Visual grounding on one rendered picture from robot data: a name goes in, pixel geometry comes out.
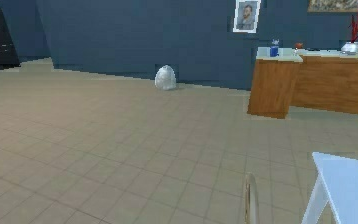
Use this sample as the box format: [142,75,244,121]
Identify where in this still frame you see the wooden kitchen counter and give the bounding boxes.
[246,46,358,120]

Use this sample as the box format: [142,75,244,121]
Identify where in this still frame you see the white garbage bag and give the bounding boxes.
[154,64,177,91]

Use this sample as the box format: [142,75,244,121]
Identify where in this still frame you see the tan round chair back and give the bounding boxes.
[244,172,261,224]

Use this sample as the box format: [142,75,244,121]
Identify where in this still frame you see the blue spray bottle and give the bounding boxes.
[269,38,281,58]

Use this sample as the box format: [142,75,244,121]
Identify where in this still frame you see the framed portrait picture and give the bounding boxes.
[232,0,262,34]

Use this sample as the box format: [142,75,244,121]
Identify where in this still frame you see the white table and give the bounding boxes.
[300,151,358,224]

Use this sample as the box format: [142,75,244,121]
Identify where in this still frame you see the silver vase red plant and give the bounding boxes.
[340,7,358,56]

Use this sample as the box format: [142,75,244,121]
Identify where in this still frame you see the framed landscape painting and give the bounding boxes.
[307,0,358,14]

